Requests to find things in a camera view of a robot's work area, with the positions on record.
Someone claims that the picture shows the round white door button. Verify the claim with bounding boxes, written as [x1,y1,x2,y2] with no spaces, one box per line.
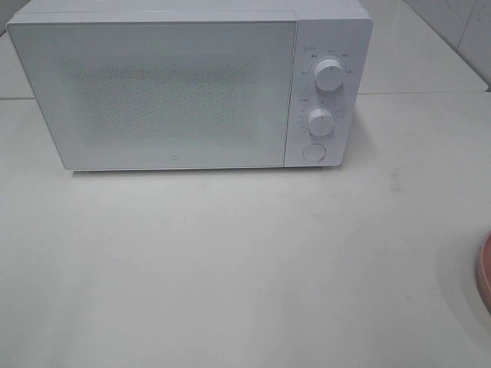
[302,143,326,163]

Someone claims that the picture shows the pink round plate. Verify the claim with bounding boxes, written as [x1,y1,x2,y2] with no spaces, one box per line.
[476,234,491,309]

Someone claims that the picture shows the white microwave door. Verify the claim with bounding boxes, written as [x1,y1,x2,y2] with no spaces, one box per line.
[9,21,295,171]

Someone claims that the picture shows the lower white timer knob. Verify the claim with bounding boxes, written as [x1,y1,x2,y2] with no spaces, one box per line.
[307,108,335,136]

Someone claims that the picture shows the white microwave oven body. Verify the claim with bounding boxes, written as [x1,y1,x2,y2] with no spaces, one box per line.
[6,1,373,169]

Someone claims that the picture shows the upper white power knob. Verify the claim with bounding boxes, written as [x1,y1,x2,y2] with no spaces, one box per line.
[313,57,345,92]

